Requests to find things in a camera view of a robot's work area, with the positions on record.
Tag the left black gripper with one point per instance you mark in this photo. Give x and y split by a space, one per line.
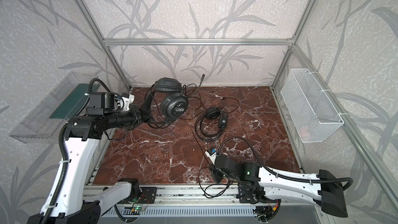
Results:
136 116

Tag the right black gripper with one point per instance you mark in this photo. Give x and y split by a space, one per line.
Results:
218 165

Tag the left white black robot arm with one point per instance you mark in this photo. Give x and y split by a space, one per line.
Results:
78 140

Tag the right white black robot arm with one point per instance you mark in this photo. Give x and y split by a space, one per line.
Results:
258 183

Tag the green lit circuit board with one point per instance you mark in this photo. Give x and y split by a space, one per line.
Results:
136 210

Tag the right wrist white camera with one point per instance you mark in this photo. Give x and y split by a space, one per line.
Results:
212 154

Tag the wrist white camera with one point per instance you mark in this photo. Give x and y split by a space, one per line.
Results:
212 154
128 99

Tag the aluminium front rail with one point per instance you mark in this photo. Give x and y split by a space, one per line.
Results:
193 195

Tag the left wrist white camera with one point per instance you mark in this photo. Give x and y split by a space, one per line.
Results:
128 99

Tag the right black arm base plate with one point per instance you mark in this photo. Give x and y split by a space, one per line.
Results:
246 195

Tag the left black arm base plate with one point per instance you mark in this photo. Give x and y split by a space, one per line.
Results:
148 195

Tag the clear plastic wall tray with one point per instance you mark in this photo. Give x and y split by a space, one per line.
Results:
43 124

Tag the white wire mesh basket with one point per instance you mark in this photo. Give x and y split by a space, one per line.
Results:
313 114

